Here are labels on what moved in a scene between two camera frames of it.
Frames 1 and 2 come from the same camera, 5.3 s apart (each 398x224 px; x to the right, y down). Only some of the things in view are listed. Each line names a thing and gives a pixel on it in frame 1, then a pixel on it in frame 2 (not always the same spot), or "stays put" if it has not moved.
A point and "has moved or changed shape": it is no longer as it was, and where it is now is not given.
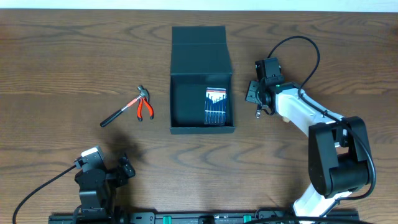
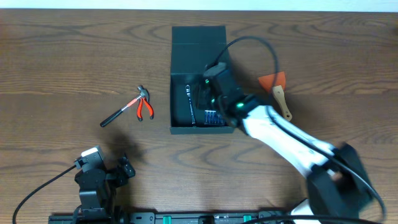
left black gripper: (123, 170) stays put
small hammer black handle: (143, 93) stays put
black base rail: (201, 217) stays put
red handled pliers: (140, 106) stays put
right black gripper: (253, 93) -> (203, 97)
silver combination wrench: (258, 114) has moved or changed shape
